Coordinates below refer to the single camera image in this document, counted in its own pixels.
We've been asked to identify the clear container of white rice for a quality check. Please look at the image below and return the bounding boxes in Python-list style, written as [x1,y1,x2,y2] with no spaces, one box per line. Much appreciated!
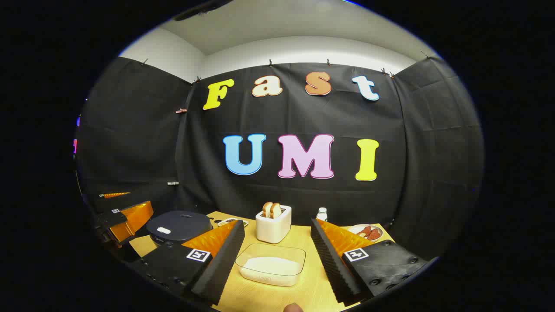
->
[235,243,307,287]

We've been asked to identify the black backdrop cloth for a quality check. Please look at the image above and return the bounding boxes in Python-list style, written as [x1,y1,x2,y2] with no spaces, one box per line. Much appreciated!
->
[74,55,485,260]

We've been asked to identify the lit monitor screen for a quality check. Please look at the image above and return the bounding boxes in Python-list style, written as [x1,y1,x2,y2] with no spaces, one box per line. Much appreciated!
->
[72,115,81,156]

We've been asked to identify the dark steel rice cooker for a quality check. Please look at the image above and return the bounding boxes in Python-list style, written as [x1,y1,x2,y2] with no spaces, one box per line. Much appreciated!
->
[145,211,214,248]

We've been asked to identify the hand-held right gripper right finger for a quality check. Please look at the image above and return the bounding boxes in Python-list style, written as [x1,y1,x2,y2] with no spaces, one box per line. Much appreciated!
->
[310,218,438,305]

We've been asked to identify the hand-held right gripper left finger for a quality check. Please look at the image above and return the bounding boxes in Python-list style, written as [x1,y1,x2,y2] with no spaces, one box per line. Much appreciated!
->
[130,219,246,306]

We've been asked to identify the white round plate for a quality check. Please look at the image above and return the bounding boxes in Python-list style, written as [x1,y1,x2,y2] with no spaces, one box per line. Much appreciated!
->
[347,224,384,242]

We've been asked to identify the white toaster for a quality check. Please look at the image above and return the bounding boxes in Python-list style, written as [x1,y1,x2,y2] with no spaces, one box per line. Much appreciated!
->
[255,205,292,244]

